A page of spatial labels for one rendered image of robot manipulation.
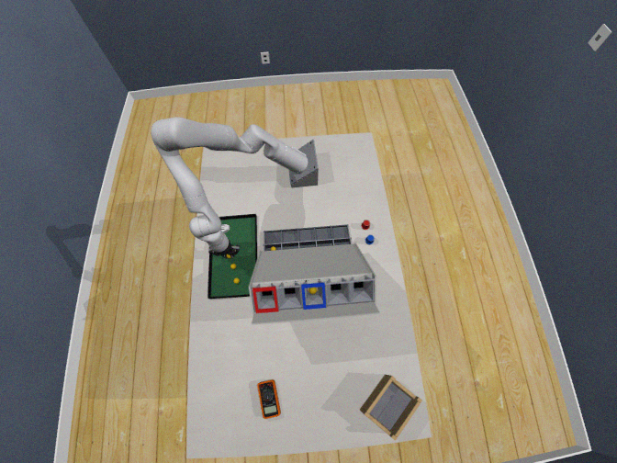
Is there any red square band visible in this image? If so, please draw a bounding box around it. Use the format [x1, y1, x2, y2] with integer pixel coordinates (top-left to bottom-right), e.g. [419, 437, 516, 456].
[252, 287, 278, 313]

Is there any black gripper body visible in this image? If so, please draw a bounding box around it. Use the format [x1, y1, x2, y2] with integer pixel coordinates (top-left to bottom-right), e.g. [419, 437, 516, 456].
[214, 240, 233, 254]

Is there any orange digital multimeter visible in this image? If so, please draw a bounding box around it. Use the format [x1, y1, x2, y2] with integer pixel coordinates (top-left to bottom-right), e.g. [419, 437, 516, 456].
[257, 379, 281, 419]

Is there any wooden crate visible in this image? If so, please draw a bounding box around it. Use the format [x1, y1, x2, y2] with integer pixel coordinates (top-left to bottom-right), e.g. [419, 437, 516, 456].
[360, 375, 422, 441]

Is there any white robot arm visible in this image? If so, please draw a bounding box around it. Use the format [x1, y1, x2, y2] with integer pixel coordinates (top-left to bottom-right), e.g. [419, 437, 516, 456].
[151, 117, 309, 252]

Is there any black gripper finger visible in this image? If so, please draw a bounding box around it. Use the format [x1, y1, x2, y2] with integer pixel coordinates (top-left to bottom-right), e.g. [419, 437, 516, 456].
[208, 247, 227, 258]
[226, 245, 240, 258]

